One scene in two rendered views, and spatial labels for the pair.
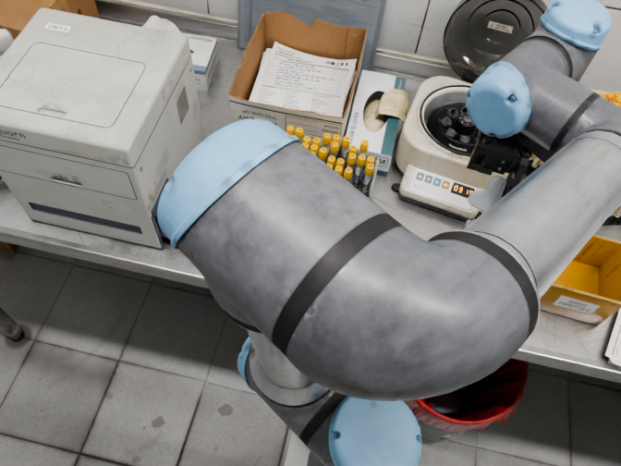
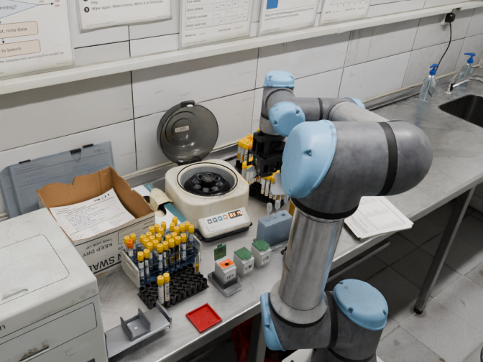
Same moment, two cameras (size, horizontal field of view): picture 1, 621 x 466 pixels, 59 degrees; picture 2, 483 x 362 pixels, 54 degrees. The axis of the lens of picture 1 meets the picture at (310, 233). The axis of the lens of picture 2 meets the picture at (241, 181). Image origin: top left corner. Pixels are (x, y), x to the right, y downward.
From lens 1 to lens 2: 0.61 m
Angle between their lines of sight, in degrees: 41
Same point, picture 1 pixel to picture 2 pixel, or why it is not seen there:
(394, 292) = (409, 129)
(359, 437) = (359, 302)
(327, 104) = (122, 220)
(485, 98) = (285, 118)
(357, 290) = (403, 133)
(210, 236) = (343, 156)
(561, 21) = (279, 80)
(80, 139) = (57, 294)
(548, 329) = not seen: hidden behind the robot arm
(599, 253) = not seen: hidden behind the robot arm
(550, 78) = (300, 99)
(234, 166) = (328, 130)
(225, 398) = not seen: outside the picture
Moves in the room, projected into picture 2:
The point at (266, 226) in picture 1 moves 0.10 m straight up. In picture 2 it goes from (360, 137) to (376, 70)
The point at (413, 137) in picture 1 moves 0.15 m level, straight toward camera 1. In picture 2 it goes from (193, 201) to (218, 229)
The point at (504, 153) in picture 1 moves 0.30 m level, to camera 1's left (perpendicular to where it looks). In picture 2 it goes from (275, 158) to (188, 202)
